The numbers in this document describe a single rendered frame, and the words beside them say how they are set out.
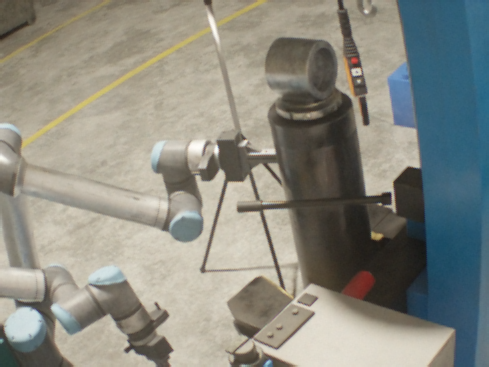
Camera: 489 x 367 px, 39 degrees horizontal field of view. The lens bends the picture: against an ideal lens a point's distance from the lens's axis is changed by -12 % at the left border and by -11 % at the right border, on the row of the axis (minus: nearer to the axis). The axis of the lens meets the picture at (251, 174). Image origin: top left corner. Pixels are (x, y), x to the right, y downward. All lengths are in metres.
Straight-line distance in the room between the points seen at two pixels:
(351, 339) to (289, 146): 0.52
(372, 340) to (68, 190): 0.89
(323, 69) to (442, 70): 0.49
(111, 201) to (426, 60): 0.93
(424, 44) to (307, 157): 0.52
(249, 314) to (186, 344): 1.50
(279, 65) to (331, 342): 0.65
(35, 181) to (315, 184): 0.73
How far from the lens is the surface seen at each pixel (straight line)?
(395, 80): 4.65
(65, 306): 1.78
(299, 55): 1.73
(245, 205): 1.74
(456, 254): 1.67
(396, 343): 1.53
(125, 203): 1.95
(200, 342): 3.44
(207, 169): 1.94
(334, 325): 1.60
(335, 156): 1.81
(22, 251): 2.22
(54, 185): 1.94
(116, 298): 1.77
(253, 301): 2.01
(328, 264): 1.98
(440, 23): 1.39
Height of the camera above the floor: 2.28
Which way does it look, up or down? 30 degrees down
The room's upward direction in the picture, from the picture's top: 13 degrees counter-clockwise
